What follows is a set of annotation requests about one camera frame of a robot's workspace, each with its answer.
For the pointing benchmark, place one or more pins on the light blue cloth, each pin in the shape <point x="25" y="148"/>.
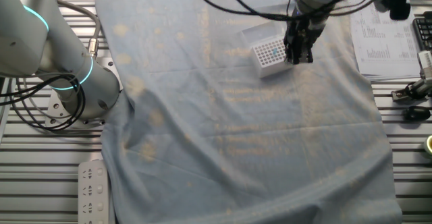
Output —
<point x="202" y="116"/>

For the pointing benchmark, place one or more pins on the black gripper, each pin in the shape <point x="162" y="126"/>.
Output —
<point x="303" y="31"/>

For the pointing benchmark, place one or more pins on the printed paper stack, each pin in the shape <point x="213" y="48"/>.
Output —
<point x="384" y="48"/>

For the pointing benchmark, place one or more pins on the black keyboard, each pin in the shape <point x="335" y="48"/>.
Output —
<point x="424" y="31"/>

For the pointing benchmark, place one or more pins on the silver ribbed camera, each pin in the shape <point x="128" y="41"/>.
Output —
<point x="426" y="65"/>

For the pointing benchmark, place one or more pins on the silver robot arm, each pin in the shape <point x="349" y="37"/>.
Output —
<point x="27" y="48"/>

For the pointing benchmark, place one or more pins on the white pipette tip holder box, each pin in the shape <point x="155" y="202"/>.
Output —
<point x="270" y="70"/>

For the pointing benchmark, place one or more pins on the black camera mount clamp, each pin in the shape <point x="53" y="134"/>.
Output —
<point x="410" y="91"/>

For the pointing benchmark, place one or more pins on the tape roll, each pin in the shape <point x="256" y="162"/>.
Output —
<point x="429" y="145"/>

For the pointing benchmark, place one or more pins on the black computer mouse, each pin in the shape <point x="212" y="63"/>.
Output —
<point x="416" y="113"/>

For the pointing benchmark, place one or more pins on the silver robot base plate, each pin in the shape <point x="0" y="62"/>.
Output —
<point x="54" y="107"/>

